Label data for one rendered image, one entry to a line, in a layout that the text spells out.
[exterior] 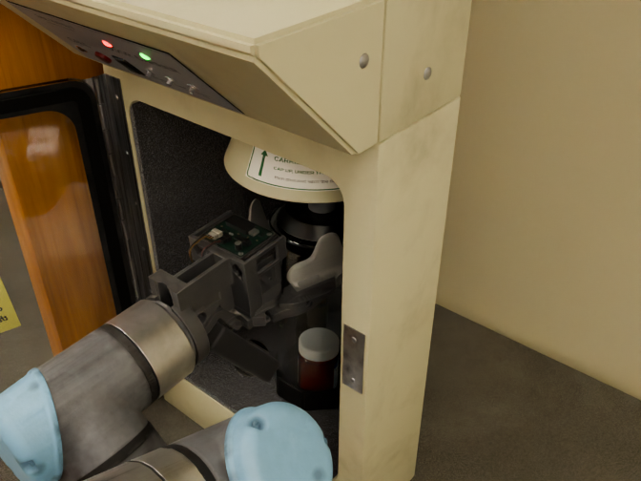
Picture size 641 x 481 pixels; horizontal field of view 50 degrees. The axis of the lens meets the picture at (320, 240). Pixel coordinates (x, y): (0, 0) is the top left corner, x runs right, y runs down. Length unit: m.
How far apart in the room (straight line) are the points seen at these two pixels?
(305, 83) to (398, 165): 0.14
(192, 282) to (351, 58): 0.24
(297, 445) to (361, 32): 0.25
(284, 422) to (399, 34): 0.25
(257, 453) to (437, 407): 0.54
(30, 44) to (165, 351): 0.32
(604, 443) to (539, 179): 0.34
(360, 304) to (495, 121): 0.44
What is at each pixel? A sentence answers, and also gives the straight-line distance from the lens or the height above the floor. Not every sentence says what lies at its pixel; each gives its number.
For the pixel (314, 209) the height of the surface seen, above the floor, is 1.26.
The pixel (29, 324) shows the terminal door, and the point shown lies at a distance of 0.79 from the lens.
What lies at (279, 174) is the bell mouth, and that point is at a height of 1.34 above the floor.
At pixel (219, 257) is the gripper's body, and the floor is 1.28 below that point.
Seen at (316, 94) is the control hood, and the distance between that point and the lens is 0.40.
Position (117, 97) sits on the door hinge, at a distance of 0.69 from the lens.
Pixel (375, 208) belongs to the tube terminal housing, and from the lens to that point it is 0.50.
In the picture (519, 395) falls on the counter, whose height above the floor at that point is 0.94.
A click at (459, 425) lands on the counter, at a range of 0.91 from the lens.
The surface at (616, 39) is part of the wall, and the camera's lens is 0.85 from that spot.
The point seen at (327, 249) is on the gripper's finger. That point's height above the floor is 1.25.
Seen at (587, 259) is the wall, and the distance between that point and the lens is 0.96.
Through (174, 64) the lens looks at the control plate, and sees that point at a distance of 0.46.
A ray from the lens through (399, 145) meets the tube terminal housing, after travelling 0.49.
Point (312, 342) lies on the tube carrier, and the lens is 0.74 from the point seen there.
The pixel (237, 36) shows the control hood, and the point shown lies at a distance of 0.36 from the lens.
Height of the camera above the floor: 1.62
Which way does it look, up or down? 34 degrees down
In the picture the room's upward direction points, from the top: straight up
